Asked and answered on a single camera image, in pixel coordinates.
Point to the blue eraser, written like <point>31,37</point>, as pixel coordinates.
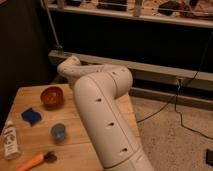
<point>31,116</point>

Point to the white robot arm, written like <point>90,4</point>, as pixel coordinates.
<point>95,89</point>

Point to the white baseboard beam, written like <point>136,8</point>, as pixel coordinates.
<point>156,73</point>

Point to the orange bowl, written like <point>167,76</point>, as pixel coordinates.
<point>52,96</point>

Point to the grey metal pole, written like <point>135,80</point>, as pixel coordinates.
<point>58,45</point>

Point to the small blue cup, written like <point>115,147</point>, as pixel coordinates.
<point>58,132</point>

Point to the white glue bottle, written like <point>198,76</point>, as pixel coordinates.
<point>11,147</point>

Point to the black box on floor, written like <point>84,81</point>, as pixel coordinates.
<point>209,157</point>

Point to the orange handled brush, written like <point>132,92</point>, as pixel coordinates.
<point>36,160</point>

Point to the white shelf rail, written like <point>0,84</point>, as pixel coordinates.
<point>125,15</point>

